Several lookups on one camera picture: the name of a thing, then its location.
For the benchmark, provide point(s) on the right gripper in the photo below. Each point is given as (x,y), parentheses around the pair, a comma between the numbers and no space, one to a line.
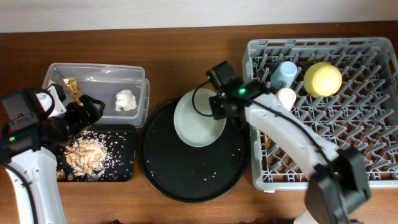
(217,112)

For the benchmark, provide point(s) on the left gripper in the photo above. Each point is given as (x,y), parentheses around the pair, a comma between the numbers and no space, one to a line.
(84,121)

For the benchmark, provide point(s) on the pale grey plate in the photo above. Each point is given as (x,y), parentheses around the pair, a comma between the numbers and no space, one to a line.
(192,128)

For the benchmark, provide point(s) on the gold snack wrapper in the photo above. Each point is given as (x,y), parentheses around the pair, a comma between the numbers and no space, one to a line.
(72,86)

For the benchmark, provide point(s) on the rice and peanut shell scraps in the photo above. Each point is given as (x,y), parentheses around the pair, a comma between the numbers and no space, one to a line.
(87,155)

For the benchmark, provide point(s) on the white napkin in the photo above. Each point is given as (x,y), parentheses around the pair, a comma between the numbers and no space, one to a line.
(125,100)

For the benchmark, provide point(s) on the pink cup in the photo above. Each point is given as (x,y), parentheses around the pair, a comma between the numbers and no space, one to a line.
(287,98)

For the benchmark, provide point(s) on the blue cup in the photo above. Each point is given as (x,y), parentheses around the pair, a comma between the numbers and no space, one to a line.
(284,75)

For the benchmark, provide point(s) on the yellow bowl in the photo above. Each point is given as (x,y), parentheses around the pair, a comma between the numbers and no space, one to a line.
(322,79)

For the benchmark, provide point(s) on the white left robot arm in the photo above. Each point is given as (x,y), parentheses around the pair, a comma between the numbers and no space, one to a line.
(39,121)

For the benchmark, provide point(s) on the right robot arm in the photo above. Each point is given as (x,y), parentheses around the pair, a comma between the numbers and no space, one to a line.
(337,178)

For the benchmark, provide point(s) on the grey dishwasher rack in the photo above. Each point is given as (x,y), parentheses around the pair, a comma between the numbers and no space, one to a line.
(362,113)

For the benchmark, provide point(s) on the black rectangular tray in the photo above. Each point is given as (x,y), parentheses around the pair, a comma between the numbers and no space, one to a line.
(121,155)

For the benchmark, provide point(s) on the clear plastic bin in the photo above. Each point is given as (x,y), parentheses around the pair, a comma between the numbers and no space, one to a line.
(103,82)

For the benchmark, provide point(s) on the round black serving tray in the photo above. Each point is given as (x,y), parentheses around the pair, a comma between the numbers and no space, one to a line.
(191,174)

